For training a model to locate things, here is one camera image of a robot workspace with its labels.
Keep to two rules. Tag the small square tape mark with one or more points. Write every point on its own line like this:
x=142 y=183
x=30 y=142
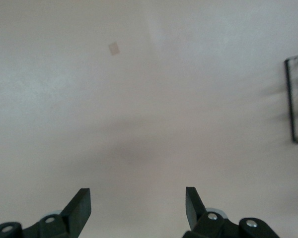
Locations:
x=114 y=48

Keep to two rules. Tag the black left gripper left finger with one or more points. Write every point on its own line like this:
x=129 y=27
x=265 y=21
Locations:
x=74 y=215

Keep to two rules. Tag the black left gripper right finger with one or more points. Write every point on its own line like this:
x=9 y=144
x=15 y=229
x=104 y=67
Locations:
x=196 y=213

